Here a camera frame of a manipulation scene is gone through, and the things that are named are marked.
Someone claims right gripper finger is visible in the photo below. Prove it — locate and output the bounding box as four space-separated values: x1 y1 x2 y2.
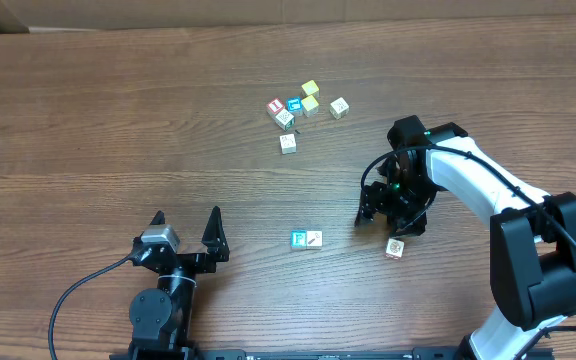
354 203 374 227
390 221 426 238

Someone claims white block teal side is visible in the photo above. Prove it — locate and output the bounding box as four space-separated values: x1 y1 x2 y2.
385 238 405 259

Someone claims white block hammer picture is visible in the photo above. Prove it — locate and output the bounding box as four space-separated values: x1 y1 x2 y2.
306 230 323 249

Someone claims blue letter P block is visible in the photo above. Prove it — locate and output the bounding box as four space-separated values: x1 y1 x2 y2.
290 230 308 250

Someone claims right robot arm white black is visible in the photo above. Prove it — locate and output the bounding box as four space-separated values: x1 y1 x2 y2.
355 116 576 359

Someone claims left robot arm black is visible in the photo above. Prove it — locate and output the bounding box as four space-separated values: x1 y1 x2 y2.
128 207 230 359

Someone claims white block red M side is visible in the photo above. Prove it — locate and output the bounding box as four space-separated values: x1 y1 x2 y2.
279 134 297 155

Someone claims white block yellow side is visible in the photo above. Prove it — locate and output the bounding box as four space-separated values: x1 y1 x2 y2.
329 97 349 120

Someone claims yellow block near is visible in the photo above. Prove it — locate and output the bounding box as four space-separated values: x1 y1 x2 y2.
301 95 319 117

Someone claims white block green side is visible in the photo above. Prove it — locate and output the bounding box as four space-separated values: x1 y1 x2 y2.
274 109 295 131

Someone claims yellow block far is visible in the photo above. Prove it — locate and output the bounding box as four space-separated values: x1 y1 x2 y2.
301 80 320 98

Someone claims red letter I block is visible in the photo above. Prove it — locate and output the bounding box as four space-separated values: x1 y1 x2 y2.
266 98 285 118

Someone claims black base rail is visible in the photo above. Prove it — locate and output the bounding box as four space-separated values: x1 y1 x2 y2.
109 345 555 360

